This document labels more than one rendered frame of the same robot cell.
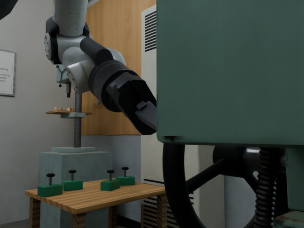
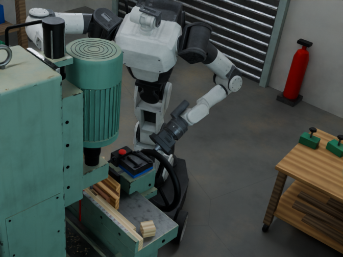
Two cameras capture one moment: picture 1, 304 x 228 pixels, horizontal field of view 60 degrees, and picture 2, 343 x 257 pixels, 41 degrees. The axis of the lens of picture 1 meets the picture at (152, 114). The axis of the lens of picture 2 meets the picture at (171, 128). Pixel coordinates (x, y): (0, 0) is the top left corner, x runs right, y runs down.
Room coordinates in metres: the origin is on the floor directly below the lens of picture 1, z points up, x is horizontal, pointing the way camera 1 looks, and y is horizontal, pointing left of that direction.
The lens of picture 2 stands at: (0.17, -1.63, 2.10)
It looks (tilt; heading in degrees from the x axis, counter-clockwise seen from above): 34 degrees down; 79
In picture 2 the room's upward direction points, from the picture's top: 8 degrees clockwise
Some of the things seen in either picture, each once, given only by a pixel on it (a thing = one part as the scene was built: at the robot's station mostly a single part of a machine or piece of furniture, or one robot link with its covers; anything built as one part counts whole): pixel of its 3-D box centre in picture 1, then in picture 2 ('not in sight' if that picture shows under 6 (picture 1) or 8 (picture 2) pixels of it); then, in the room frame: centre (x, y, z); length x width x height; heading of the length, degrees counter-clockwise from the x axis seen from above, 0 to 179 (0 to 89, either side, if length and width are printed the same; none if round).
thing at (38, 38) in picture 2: not in sight; (47, 43); (-0.03, 0.04, 1.34); 0.13 x 0.07 x 0.09; 113
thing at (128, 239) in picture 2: not in sight; (82, 197); (0.12, -0.36, 0.93); 0.60 x 0.02 x 0.06; 128
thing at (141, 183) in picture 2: not in sight; (130, 175); (0.30, -0.22, 0.91); 0.15 x 0.14 x 0.09; 128
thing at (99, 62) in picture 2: not in sight; (93, 93); (0.15, -0.34, 1.35); 0.18 x 0.18 x 0.31
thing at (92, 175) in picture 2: not in sight; (86, 174); (0.13, -0.35, 1.03); 0.14 x 0.07 x 0.09; 38
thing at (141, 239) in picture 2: not in sight; (87, 196); (0.14, -0.35, 0.92); 0.60 x 0.02 x 0.05; 128
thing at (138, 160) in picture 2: not in sight; (131, 159); (0.30, -0.22, 0.99); 0.13 x 0.11 x 0.06; 128
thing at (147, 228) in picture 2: not in sight; (147, 228); (0.35, -0.51, 0.92); 0.04 x 0.04 x 0.04; 13
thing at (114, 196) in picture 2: not in sight; (96, 185); (0.17, -0.30, 0.93); 0.25 x 0.02 x 0.06; 128
